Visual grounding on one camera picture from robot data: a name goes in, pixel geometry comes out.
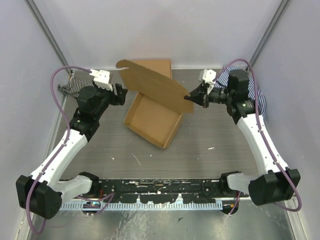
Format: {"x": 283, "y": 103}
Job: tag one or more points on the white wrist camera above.
{"x": 208, "y": 76}
{"x": 102, "y": 78}

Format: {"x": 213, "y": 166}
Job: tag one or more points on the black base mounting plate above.
{"x": 160, "y": 191}

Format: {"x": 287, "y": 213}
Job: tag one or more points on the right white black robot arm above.
{"x": 276, "y": 182}

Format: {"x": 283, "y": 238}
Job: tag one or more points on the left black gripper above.
{"x": 120, "y": 98}

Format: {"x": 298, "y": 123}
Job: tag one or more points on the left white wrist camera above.
{"x": 102, "y": 78}

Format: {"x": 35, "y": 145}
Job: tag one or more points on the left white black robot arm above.
{"x": 41, "y": 193}

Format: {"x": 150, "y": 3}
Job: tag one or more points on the left aluminium corner post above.
{"x": 46, "y": 23}

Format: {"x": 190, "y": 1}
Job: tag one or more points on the right aluminium corner post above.
{"x": 271, "y": 27}

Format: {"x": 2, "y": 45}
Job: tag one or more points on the black white striped cloth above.
{"x": 73, "y": 87}

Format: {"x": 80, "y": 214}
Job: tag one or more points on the blue white striped cloth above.
{"x": 222, "y": 82}

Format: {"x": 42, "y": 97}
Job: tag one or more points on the folded brown cardboard box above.
{"x": 161, "y": 65}

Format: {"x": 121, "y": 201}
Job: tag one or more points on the aluminium corner post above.
{"x": 271, "y": 27}
{"x": 46, "y": 23}

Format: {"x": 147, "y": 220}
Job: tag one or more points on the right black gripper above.
{"x": 200, "y": 95}

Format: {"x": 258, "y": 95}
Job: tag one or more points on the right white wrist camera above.
{"x": 208, "y": 76}

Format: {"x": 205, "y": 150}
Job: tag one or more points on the grey slotted cable duct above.
{"x": 176, "y": 206}

